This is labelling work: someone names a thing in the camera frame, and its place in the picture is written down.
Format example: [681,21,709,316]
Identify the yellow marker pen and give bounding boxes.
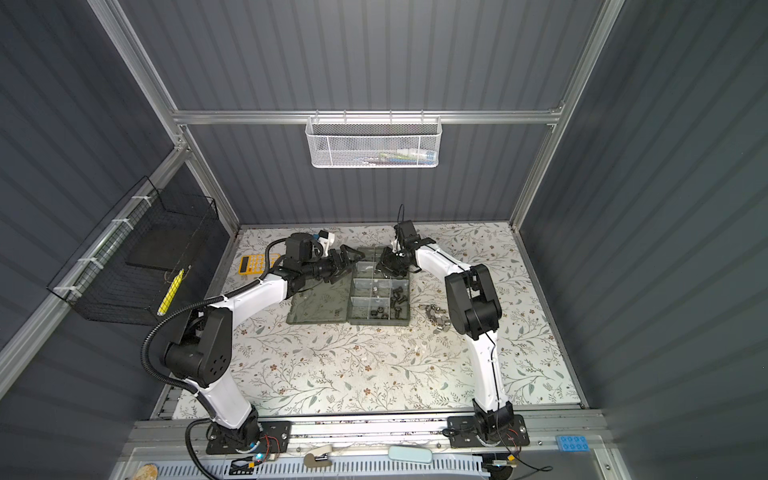
[156,269,185,317]

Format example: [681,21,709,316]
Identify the white wire mesh basket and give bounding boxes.
[305,119,443,169]

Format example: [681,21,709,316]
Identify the black hex nuts in organizer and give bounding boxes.
[369,306,389,320]

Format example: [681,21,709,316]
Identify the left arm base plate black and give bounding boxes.
[206,421,292,455]

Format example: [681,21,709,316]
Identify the black wire mesh basket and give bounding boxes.
[48,183,228,326]

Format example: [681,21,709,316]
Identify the floral patterned table mat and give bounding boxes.
[230,222,580,416]

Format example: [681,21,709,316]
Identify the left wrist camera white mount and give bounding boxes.
[315,230,335,257]

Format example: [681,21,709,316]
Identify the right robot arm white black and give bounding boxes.
[378,220,514,437]

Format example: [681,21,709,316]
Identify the yellow calculator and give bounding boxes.
[237,254,280,276]

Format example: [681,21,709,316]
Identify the clear green compartment organizer box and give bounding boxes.
[287,246,411,326]

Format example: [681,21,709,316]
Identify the blue lego brick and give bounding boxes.
[556,435,590,453]

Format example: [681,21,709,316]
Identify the pile of screws and nuts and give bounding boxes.
[420,304,452,332]

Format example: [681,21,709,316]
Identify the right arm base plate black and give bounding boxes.
[441,414,530,449]

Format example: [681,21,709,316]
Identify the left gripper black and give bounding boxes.
[302,245,364,283]

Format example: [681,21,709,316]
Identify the black bolt in organizer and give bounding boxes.
[390,287,408,319]

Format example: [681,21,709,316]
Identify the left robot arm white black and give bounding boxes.
[160,230,365,432]

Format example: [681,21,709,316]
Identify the beige tape dispenser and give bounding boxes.
[303,445,333,469]

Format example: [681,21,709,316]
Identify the light blue oval object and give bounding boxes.
[388,445,433,464]

